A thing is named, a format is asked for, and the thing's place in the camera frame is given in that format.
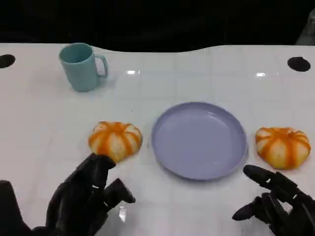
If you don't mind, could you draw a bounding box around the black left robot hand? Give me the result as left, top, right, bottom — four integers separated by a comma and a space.
45, 152, 136, 236

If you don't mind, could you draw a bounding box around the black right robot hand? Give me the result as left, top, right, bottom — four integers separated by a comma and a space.
232, 164, 315, 236

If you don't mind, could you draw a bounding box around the orange and white bread roll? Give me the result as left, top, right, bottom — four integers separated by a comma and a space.
255, 126, 311, 170
88, 120, 143, 163

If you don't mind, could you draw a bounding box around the lilac plate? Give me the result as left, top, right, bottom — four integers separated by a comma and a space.
151, 101, 249, 181

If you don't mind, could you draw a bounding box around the pale green mug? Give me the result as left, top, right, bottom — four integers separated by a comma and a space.
58, 43, 109, 93

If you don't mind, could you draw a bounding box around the black table grommet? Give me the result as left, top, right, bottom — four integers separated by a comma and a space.
287, 56, 311, 72
0, 54, 16, 69

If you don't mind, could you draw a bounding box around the grey background object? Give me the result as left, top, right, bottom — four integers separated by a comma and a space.
295, 8, 315, 46

